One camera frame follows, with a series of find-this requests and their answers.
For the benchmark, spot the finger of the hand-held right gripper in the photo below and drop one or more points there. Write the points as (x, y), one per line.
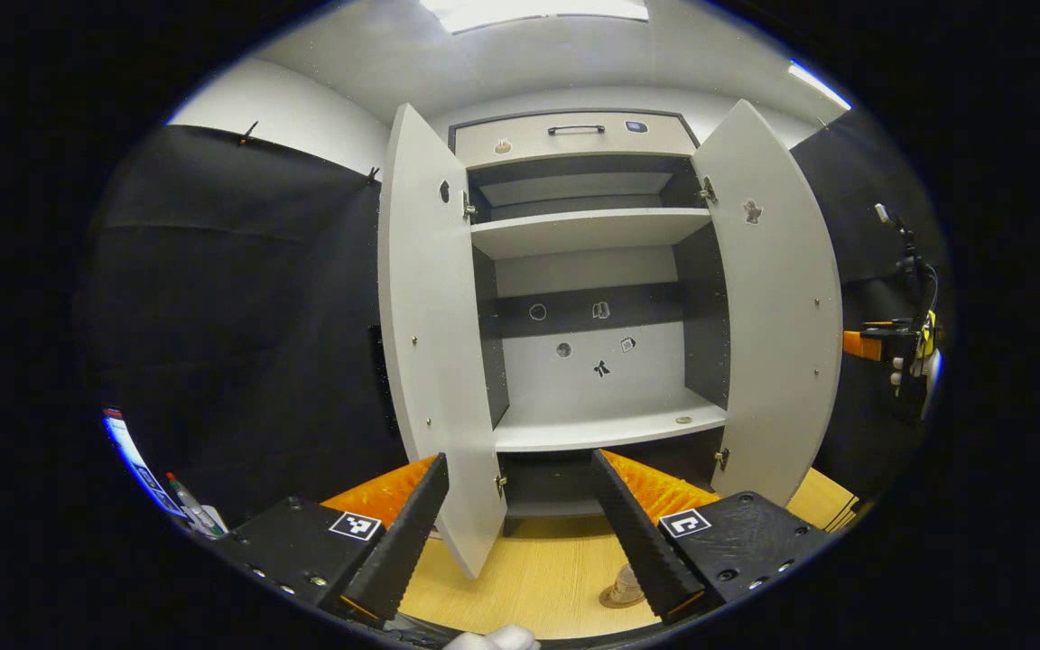
(858, 345)

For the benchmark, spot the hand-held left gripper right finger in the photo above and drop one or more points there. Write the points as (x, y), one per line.
(637, 542)

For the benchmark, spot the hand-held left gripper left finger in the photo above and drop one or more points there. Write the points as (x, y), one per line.
(403, 551)

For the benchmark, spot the grey cabinet door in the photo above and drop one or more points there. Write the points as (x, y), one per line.
(434, 343)
(782, 316)

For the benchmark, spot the grey cabinet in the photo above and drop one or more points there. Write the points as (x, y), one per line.
(583, 230)

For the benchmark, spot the grey cabinet drawer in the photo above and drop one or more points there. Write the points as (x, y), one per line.
(574, 146)

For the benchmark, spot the marker pen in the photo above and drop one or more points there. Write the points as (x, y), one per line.
(190, 506)

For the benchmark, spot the small ceiling light panel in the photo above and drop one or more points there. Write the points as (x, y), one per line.
(818, 83)

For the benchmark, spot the blue edged white board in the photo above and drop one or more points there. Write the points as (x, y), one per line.
(136, 460)

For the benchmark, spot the black backdrop cloth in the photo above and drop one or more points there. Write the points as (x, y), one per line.
(240, 316)

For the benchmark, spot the large ceiling light panel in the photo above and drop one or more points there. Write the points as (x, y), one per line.
(529, 11)

